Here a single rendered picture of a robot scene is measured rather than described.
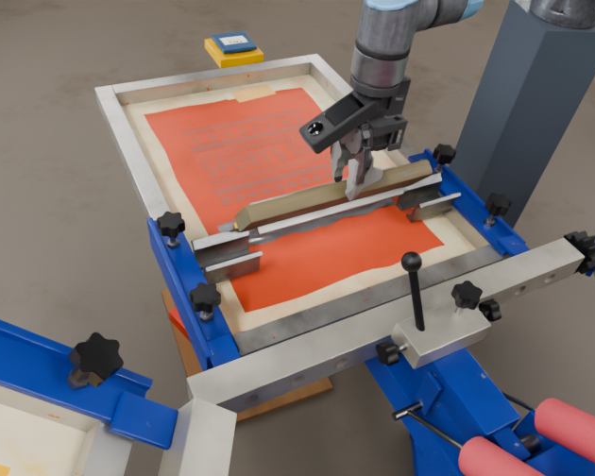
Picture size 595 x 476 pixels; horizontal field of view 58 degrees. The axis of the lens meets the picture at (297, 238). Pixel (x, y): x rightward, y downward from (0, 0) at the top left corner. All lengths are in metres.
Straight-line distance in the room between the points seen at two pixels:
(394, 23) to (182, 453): 0.55
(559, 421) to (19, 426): 0.60
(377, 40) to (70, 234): 1.88
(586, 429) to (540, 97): 0.91
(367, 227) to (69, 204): 1.75
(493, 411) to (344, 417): 1.15
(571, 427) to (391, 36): 0.52
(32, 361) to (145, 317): 1.53
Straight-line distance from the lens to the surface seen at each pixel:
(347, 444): 1.84
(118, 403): 0.56
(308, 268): 0.94
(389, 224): 1.06
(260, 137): 1.23
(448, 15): 0.80
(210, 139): 1.22
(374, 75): 0.76
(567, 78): 1.46
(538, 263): 0.97
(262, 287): 0.91
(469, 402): 0.76
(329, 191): 0.88
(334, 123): 0.78
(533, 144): 1.54
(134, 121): 1.29
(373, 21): 0.73
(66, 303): 2.18
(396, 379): 0.89
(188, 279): 0.86
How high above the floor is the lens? 1.66
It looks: 45 degrees down
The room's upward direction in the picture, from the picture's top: 7 degrees clockwise
